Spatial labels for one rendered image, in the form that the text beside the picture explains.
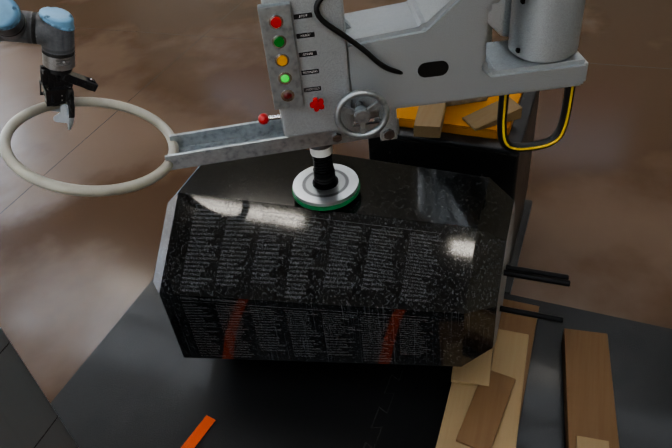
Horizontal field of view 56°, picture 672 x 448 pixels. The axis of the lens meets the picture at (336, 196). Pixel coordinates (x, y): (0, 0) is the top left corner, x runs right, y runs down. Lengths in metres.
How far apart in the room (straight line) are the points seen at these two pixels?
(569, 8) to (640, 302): 1.54
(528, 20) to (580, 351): 1.34
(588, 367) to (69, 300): 2.28
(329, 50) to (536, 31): 0.56
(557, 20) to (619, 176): 1.94
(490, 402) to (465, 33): 1.22
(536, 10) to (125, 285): 2.24
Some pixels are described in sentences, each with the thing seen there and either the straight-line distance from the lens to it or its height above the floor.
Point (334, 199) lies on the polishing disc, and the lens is 1.93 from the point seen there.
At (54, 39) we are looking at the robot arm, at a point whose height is 1.41.
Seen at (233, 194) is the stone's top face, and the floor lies 0.85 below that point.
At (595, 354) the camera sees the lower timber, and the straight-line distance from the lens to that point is 2.61.
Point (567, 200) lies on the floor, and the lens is 3.40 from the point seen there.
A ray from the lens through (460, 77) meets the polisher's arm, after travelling 1.76.
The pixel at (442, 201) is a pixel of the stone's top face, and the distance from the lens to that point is 1.98.
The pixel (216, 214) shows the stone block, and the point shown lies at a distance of 2.11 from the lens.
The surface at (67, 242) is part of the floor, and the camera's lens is 3.59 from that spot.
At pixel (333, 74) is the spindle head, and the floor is 1.33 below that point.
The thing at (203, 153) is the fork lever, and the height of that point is 1.10.
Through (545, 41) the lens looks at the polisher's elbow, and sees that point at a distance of 1.81.
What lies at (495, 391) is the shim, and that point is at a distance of 2.29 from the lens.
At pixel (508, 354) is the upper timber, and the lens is 2.40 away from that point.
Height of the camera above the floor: 2.10
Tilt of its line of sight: 38 degrees down
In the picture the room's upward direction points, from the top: 7 degrees counter-clockwise
